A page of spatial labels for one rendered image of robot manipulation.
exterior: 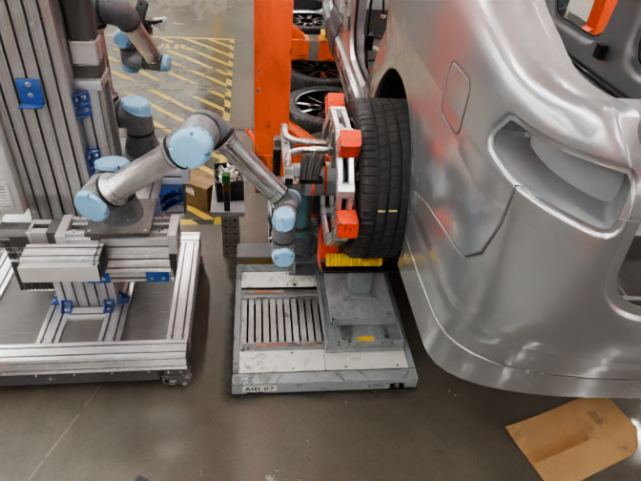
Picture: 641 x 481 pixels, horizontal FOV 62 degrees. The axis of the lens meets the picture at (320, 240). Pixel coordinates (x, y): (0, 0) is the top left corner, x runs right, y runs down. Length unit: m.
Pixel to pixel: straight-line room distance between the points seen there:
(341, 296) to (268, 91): 1.01
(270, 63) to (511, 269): 1.50
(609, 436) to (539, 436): 0.32
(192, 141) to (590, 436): 2.06
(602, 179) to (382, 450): 1.47
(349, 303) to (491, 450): 0.87
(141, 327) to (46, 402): 0.49
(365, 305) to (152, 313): 0.98
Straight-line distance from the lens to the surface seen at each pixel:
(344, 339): 2.46
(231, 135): 1.74
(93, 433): 2.46
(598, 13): 5.14
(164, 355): 2.34
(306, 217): 2.41
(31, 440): 2.53
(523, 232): 1.23
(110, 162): 1.96
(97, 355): 2.40
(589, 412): 2.79
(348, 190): 1.94
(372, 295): 2.58
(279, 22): 2.36
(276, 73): 2.42
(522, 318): 1.35
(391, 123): 2.01
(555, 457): 2.57
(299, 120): 3.53
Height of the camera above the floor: 2.00
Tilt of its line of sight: 38 degrees down
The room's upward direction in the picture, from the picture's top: 5 degrees clockwise
